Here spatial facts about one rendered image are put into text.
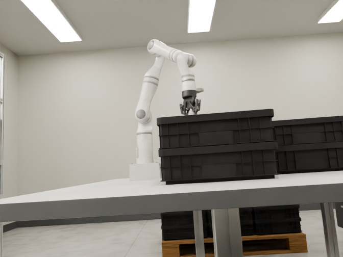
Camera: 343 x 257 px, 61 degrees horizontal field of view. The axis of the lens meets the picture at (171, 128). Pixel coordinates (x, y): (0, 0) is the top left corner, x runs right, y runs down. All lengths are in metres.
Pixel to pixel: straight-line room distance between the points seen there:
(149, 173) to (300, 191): 1.06
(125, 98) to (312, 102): 2.97
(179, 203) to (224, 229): 0.13
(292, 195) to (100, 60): 4.62
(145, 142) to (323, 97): 3.96
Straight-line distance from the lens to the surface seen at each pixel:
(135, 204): 0.67
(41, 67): 5.40
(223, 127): 1.01
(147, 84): 1.74
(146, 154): 1.68
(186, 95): 1.50
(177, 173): 1.00
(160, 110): 4.71
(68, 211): 0.71
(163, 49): 1.72
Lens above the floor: 0.75
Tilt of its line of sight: 8 degrees up
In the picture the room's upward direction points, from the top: 4 degrees counter-clockwise
